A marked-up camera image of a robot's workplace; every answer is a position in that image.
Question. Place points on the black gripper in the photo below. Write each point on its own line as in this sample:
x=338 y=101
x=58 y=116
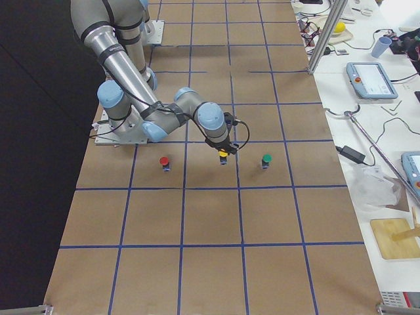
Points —
x=220 y=144

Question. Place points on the yellow push button switch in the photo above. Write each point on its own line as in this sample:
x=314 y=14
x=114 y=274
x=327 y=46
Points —
x=223 y=157

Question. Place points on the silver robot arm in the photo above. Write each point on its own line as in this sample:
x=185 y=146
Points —
x=113 y=30

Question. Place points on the wooden board stand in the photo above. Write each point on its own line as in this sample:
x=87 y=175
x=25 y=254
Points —
x=395 y=238

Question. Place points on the black power adapter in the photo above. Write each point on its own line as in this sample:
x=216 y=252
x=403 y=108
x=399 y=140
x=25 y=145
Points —
x=351 y=154

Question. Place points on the metal cane rod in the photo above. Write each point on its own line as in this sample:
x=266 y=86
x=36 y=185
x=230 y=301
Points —
x=350 y=114

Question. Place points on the clear plastic bag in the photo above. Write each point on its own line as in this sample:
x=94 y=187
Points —
x=370 y=187

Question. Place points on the far teach pendant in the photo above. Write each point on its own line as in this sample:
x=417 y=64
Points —
x=370 y=81

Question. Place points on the teach pendant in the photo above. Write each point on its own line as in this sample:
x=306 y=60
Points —
x=370 y=81
x=410 y=164

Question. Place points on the yellow ball in bowl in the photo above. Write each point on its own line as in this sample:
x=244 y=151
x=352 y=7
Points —
x=339 y=28

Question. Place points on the near teach pendant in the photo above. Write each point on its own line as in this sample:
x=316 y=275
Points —
x=410 y=164

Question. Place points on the blue plastic cup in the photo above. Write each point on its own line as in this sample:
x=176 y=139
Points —
x=381 y=45

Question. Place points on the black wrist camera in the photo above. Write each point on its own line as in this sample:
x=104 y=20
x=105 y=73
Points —
x=230 y=120

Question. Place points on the red push button switch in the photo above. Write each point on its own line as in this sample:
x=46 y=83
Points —
x=165 y=163

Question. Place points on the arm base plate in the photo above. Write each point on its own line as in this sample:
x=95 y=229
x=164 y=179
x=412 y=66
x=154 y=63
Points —
x=153 y=32
x=127 y=134

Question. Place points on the aluminium frame post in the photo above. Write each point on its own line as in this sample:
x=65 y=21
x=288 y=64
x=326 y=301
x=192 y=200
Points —
x=333 y=17

